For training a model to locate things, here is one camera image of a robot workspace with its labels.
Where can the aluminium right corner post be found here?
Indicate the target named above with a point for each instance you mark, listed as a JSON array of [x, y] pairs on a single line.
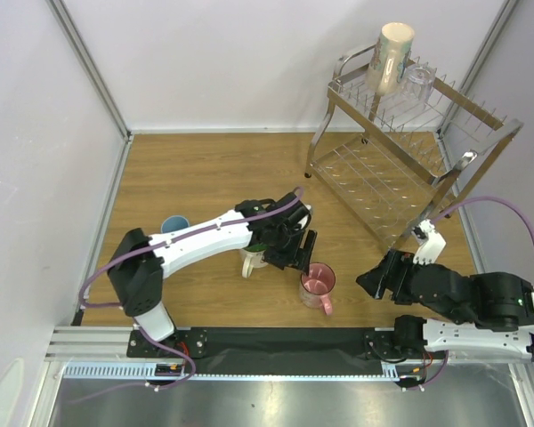
[[496, 29]]

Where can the aluminium slotted rail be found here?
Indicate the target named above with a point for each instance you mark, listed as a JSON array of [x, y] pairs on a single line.
[[162, 372]]

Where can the blue plastic cup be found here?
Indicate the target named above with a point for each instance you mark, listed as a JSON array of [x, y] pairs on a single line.
[[174, 223]]

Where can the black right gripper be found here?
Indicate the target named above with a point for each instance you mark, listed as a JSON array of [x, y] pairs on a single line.
[[392, 276]]

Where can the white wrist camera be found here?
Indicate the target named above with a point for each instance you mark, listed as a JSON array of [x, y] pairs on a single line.
[[302, 216], [430, 241]]

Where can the steel wire dish rack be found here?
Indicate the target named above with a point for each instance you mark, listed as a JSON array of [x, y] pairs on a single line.
[[393, 160]]

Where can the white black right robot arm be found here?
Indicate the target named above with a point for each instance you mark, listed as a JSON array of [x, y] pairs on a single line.
[[488, 314]]

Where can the pink ceramic mug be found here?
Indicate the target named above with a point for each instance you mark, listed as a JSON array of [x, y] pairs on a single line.
[[316, 287]]

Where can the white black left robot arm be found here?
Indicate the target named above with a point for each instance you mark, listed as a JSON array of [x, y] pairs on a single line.
[[138, 269]]

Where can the white object bottom left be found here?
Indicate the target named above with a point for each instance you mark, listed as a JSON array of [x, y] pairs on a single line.
[[11, 384]]

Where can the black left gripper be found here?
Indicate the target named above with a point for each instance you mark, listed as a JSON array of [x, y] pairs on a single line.
[[300, 260]]

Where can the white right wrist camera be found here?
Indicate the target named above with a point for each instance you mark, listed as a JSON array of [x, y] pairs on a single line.
[[430, 241]]

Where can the clear glass cup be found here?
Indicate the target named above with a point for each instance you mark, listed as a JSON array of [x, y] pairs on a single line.
[[417, 83]]

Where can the aluminium corner post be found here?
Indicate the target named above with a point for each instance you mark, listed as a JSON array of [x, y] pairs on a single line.
[[78, 45], [496, 29]]

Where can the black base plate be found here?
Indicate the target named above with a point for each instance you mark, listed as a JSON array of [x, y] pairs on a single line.
[[300, 346]]

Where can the green interior white mug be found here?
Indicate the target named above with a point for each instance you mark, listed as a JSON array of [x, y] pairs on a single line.
[[252, 258]]

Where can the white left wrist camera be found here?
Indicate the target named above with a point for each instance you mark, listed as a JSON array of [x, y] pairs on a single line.
[[302, 216]]

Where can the aluminium left corner post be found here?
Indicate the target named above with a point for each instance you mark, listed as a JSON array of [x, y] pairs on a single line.
[[78, 45]]

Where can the cream patterned ceramic mug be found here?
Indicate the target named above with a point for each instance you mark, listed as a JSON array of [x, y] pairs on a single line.
[[390, 57]]

